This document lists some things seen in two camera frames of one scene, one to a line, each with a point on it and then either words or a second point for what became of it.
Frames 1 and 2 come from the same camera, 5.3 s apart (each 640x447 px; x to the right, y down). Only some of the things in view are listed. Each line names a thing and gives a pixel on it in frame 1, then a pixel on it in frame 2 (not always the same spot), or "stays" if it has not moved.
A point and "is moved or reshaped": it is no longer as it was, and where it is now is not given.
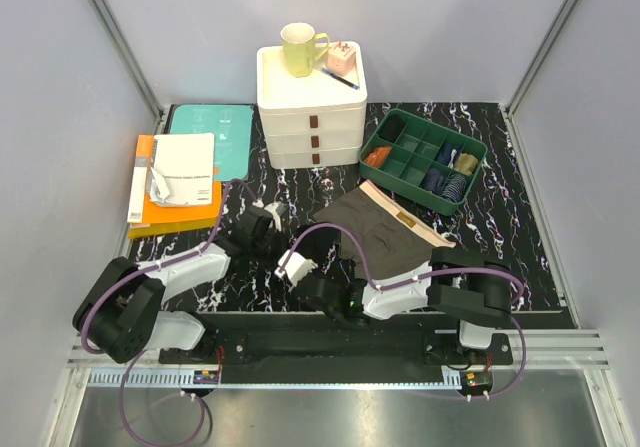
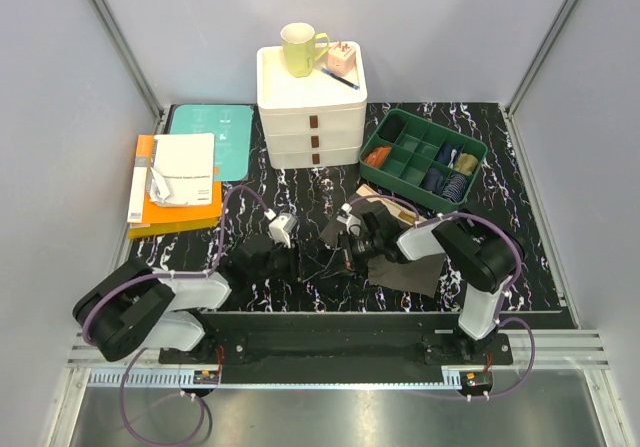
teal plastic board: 231,126 stays
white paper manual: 182,169 stays
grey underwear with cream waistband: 390,238 is moved or reshaped
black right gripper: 318,272 → 350,258
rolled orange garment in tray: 377,156 stays
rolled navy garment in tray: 447,154 stays
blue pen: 340,79 stays
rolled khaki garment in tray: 466,163 stays
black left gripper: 275,234 → 291,255
